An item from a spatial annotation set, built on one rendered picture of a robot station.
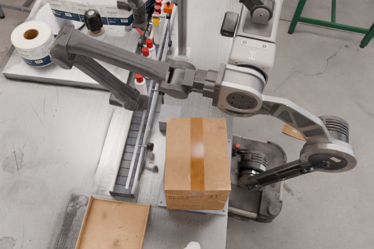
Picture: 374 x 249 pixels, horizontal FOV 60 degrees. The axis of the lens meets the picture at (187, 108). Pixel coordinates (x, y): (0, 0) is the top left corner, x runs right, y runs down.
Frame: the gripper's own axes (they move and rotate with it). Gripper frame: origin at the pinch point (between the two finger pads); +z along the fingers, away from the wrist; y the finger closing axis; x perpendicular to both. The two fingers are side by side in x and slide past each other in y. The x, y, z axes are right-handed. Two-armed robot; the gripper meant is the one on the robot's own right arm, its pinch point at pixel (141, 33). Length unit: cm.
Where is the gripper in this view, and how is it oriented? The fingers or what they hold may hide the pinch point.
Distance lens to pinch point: 176.2
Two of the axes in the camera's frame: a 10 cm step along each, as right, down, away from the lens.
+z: -0.2, 5.3, 8.4
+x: 9.9, 1.3, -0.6
